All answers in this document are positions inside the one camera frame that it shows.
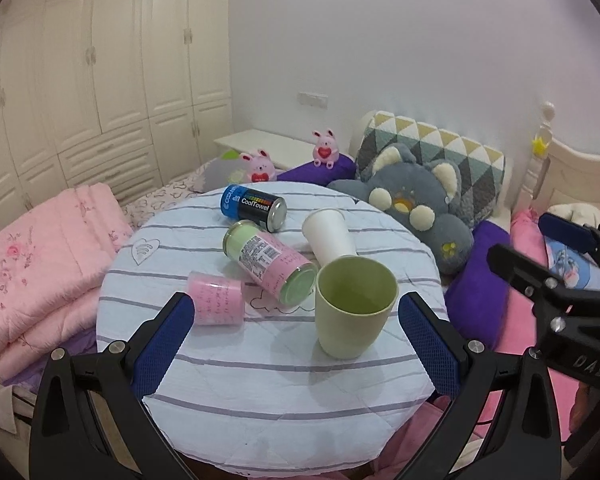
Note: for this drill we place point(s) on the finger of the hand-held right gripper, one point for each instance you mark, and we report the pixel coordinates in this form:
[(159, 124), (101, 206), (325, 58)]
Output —
[(567, 232), (517, 267)]

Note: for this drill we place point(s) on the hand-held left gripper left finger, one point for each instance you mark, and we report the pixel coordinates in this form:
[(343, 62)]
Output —
[(164, 347)]

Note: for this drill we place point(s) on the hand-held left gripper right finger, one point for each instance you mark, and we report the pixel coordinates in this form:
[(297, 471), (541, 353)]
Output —
[(428, 347)]

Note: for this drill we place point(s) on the white cup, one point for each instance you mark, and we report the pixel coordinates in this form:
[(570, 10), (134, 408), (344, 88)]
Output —
[(330, 240)]

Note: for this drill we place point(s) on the small pink cup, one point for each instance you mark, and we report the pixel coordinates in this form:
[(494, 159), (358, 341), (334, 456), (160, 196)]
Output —
[(217, 302)]

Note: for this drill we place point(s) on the green cup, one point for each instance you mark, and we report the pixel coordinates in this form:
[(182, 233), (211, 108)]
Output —
[(352, 320)]

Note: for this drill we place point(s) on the white cloth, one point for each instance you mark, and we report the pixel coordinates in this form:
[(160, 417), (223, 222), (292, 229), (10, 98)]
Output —
[(577, 212)]

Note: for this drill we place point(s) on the cartoon print pillow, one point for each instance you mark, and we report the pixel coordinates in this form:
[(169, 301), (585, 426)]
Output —
[(575, 270)]

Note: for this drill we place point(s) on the purple pillow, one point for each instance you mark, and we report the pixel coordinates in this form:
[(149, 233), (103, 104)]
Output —
[(315, 174), (480, 285)]

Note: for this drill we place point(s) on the pink bed cover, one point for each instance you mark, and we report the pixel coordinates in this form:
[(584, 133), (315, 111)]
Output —
[(517, 320)]

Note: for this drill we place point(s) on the cream bed headboard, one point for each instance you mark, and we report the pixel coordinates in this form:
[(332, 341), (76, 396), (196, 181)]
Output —
[(575, 170)]

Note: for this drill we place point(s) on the yellow star ornament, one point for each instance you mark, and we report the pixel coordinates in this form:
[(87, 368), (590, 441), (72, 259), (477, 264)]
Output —
[(540, 144)]

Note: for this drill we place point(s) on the round striped table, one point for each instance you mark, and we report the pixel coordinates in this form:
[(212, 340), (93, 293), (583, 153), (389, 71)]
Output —
[(260, 375)]

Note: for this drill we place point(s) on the grey bear plush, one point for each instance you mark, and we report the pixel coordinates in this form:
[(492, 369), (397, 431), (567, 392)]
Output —
[(415, 200)]

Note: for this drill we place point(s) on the triangle pattern pillow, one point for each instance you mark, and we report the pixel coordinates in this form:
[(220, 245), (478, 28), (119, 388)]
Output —
[(455, 152)]

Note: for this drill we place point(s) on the green and pink bottle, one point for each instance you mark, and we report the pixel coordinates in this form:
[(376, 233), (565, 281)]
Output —
[(270, 260)]

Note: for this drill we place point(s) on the folded pink blanket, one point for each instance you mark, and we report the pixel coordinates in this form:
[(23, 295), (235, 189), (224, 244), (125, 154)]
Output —
[(40, 280)]

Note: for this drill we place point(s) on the heart print bedsheet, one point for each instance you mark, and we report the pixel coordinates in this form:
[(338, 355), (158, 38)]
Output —
[(152, 200)]

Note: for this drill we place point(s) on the blue can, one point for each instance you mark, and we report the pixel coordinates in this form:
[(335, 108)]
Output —
[(252, 206)]

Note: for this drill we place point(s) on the grey pillow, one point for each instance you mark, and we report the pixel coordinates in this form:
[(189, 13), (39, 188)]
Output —
[(222, 172)]

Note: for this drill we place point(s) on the pink bunny plush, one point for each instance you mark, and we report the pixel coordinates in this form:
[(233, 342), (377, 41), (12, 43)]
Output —
[(258, 166), (325, 149)]

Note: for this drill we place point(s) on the white nightstand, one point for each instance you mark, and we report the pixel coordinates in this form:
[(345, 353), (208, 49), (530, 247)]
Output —
[(260, 142)]

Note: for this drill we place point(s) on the cream wardrobe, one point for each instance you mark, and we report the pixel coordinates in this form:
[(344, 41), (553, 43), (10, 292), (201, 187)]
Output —
[(105, 60)]

